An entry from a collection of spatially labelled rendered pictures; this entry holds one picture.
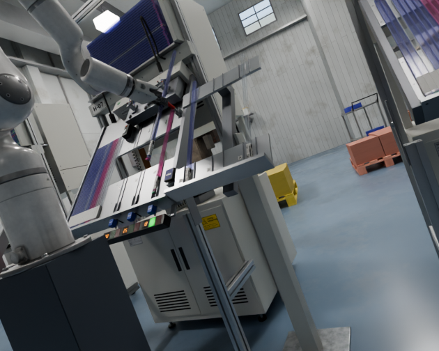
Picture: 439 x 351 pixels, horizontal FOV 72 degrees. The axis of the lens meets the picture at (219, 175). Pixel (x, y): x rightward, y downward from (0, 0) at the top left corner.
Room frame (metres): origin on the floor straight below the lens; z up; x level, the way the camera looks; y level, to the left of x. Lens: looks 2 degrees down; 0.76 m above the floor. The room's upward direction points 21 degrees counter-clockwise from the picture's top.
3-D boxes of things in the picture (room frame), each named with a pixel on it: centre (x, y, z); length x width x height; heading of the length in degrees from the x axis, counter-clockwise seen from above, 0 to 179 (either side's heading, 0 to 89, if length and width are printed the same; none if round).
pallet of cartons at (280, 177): (4.29, -0.52, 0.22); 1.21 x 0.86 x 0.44; 161
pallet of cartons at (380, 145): (4.22, -2.21, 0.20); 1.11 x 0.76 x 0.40; 162
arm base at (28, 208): (0.69, 0.43, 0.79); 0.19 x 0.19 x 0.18
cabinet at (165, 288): (1.79, 0.18, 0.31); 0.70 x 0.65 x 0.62; 61
